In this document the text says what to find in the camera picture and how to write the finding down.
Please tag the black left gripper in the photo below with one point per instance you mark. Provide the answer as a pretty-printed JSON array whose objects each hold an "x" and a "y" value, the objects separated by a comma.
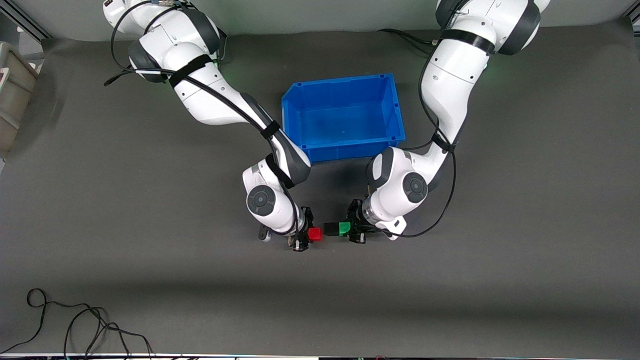
[{"x": 356, "y": 216}]

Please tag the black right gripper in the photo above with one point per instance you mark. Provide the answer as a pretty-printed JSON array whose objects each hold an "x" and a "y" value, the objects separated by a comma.
[{"x": 306, "y": 220}]

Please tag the small red cube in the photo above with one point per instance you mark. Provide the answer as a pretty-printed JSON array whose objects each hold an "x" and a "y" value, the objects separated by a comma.
[{"x": 315, "y": 234}]

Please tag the small green cube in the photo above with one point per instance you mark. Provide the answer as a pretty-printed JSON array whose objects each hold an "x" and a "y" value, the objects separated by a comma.
[{"x": 344, "y": 228}]

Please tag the small black cube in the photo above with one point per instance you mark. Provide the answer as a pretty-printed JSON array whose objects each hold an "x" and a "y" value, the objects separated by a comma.
[{"x": 331, "y": 229}]

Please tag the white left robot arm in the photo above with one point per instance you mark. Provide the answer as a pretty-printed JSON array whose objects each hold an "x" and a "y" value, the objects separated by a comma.
[{"x": 450, "y": 80}]

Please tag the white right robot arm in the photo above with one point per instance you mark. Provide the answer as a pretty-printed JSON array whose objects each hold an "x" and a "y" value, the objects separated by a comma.
[{"x": 200, "y": 95}]

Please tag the blue plastic storage bin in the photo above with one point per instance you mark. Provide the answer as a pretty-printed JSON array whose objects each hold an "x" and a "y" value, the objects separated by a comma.
[{"x": 345, "y": 100}]

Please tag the beige plastic crate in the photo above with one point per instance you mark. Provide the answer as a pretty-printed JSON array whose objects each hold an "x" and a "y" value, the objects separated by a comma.
[{"x": 15, "y": 100}]

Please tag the aluminium frame rail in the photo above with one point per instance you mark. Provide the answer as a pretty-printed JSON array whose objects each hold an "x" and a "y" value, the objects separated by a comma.
[
  {"x": 25, "y": 20},
  {"x": 635, "y": 22}
]

